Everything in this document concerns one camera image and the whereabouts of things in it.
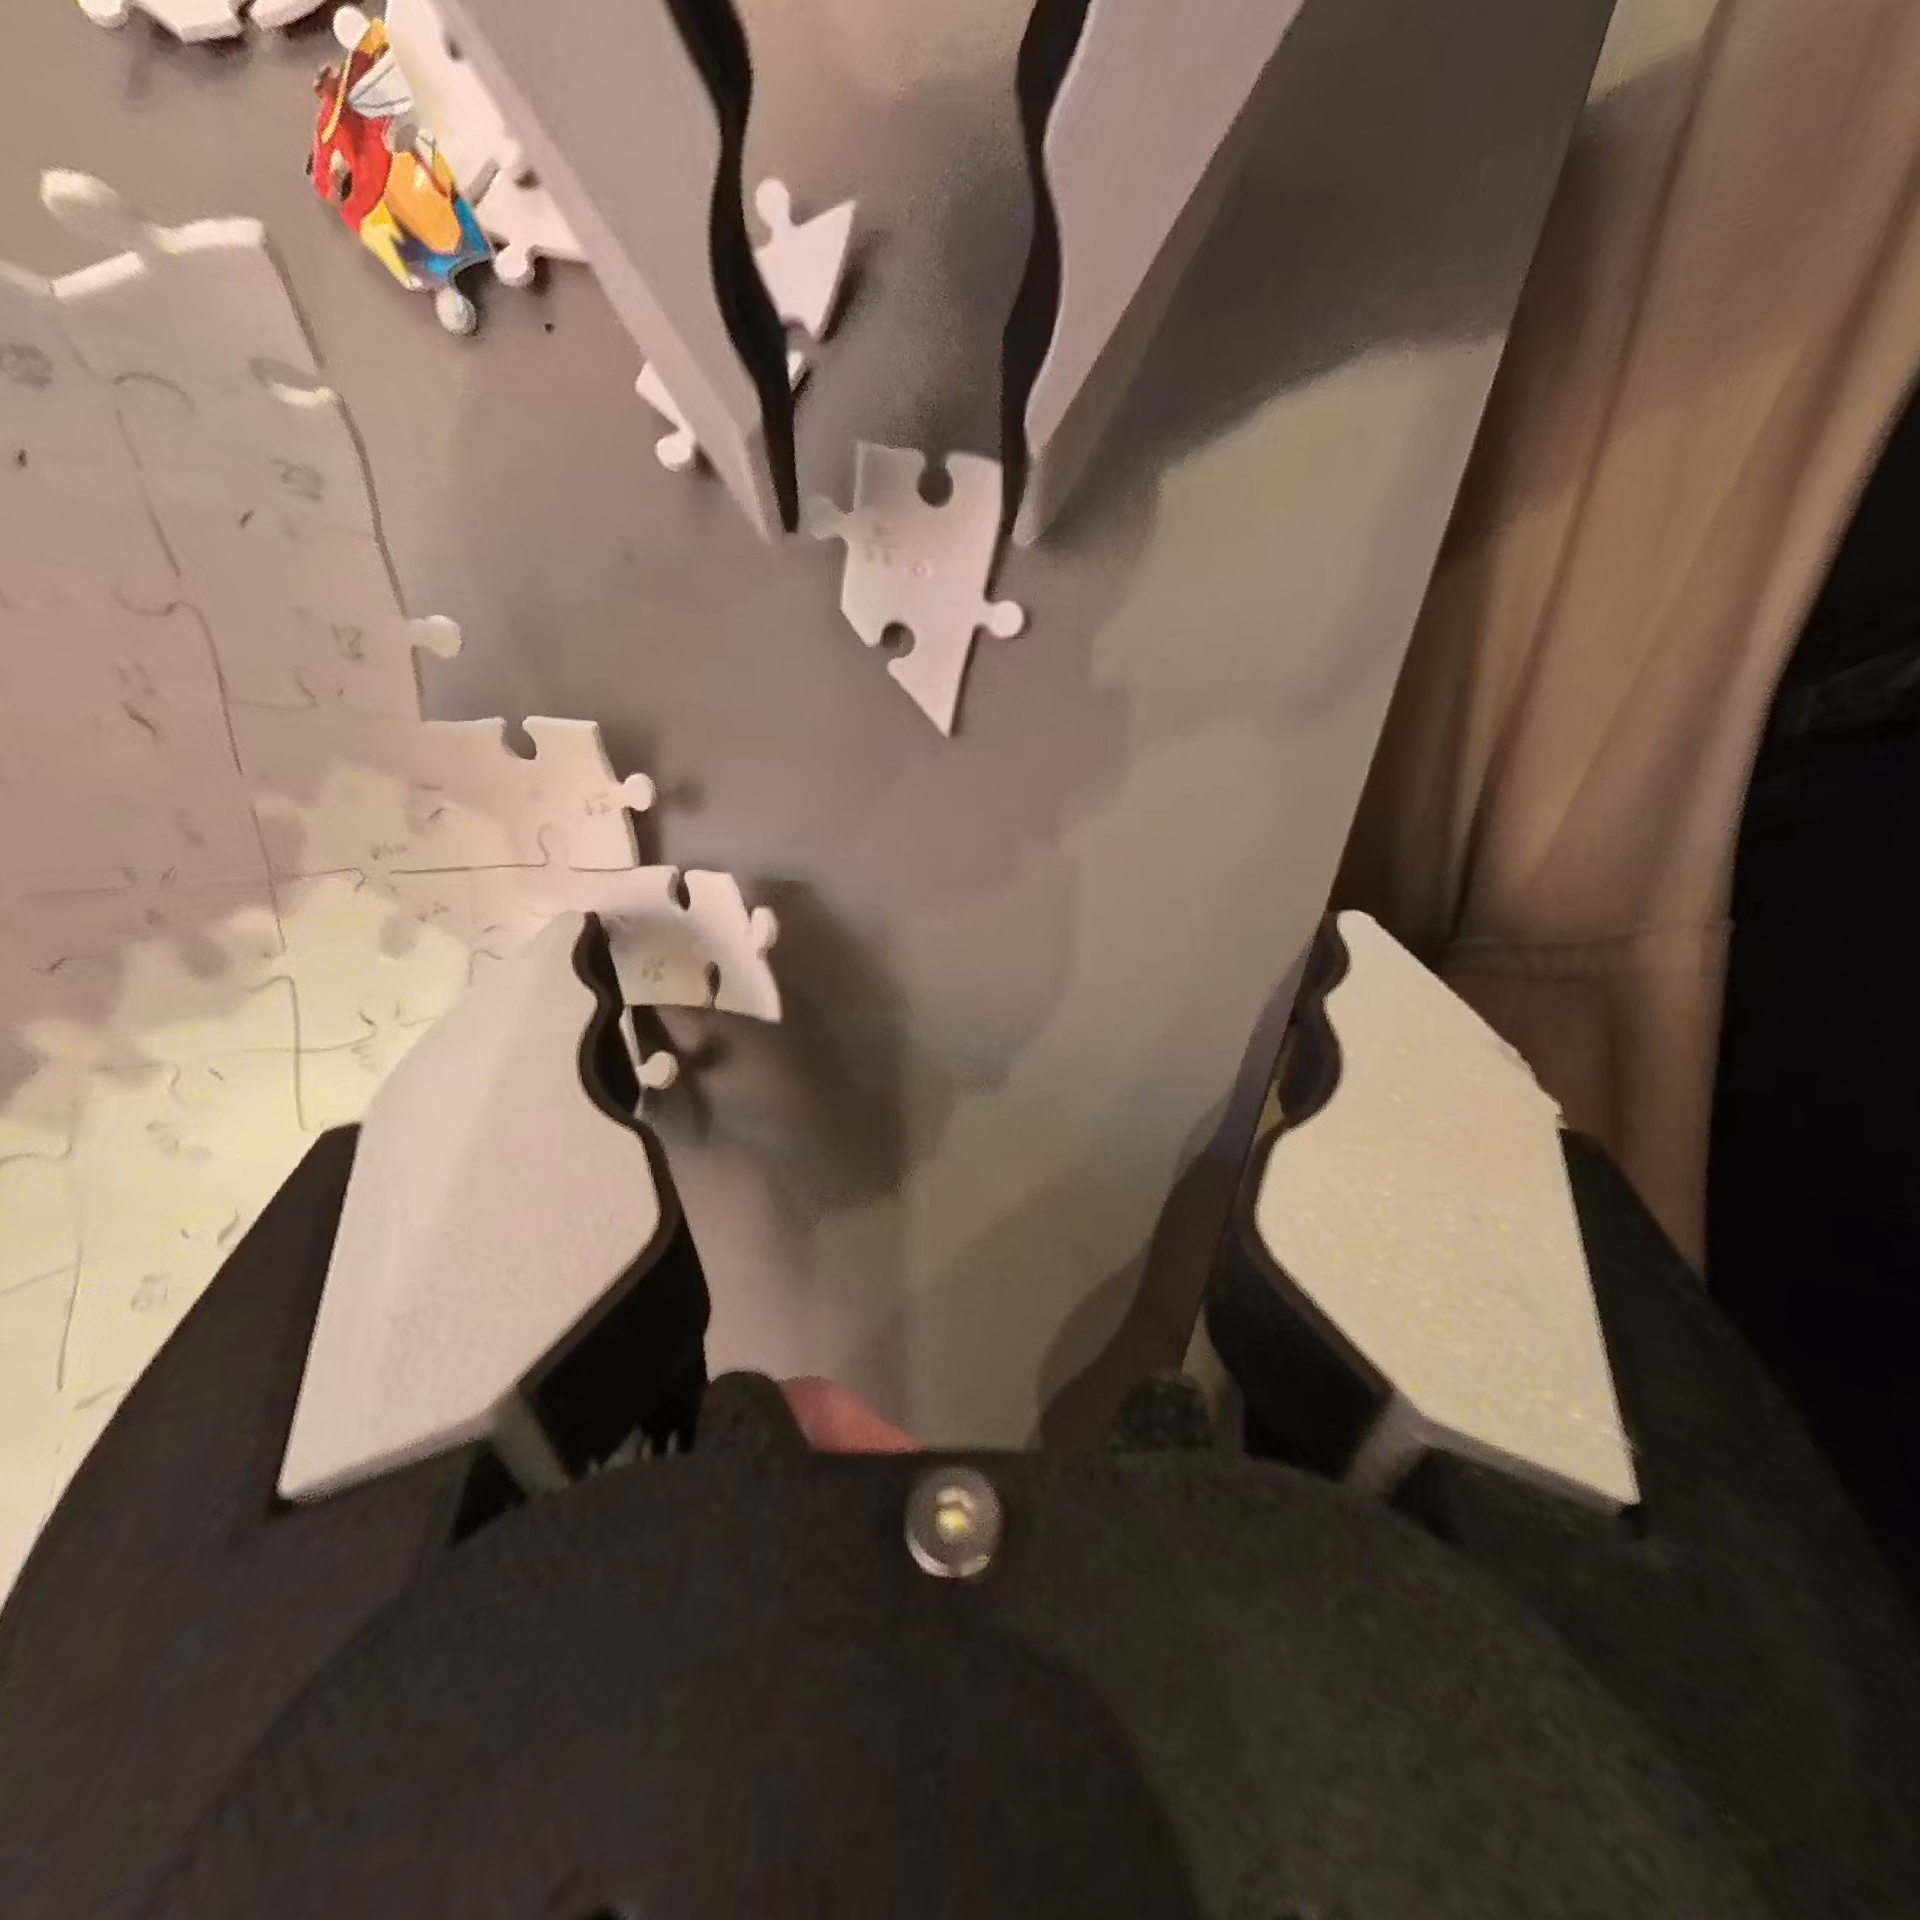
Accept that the beige cloth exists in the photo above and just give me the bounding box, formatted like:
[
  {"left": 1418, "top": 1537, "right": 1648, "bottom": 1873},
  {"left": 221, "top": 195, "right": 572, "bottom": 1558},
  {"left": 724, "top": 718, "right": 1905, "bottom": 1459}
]
[{"left": 1336, "top": 0, "right": 1920, "bottom": 1279}]

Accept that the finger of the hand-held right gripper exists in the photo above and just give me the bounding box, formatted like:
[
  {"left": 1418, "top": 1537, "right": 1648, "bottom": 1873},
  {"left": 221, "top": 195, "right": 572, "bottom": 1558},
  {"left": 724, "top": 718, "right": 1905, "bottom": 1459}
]
[
  {"left": 441, "top": 0, "right": 804, "bottom": 544},
  {"left": 1001, "top": 0, "right": 1314, "bottom": 550}
]

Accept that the assembled white puzzle sheet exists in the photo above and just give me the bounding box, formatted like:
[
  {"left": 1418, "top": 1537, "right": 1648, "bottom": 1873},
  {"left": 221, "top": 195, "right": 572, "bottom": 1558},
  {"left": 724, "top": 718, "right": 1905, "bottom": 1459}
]
[{"left": 0, "top": 168, "right": 662, "bottom": 1615}]

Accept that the colourful printed puzzle piece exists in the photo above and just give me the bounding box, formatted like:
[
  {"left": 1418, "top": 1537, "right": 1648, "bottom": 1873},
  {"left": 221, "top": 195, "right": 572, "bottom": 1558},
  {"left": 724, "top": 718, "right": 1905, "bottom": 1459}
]
[{"left": 307, "top": 11, "right": 496, "bottom": 296}]

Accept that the person's left hand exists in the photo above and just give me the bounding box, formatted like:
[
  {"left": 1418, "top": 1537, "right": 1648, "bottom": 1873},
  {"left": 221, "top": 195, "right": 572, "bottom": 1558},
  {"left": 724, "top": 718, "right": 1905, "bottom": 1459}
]
[{"left": 780, "top": 1377, "right": 921, "bottom": 1457}]

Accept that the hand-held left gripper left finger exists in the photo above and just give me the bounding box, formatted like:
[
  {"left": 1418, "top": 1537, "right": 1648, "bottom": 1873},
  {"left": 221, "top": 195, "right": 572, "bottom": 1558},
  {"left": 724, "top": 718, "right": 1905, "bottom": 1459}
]
[{"left": 274, "top": 907, "right": 714, "bottom": 1504}]

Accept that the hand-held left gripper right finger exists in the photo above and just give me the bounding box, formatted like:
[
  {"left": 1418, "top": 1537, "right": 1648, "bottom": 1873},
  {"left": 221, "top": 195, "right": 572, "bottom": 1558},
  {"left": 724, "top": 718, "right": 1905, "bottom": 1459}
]
[{"left": 1206, "top": 907, "right": 1643, "bottom": 1510}]

